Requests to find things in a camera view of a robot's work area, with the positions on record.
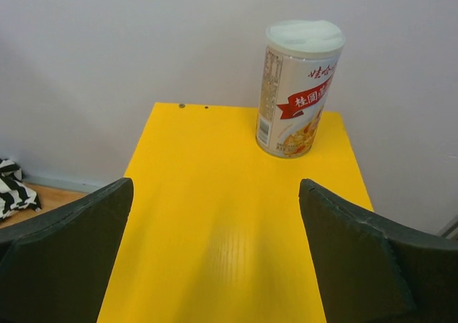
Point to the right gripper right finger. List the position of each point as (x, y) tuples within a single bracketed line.
[(372, 269)]

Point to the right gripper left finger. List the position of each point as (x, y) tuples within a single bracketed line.
[(55, 267)]

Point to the striped black white cloth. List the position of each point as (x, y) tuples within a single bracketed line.
[(15, 195)]

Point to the yellow cabinet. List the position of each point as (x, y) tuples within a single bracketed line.
[(215, 232)]

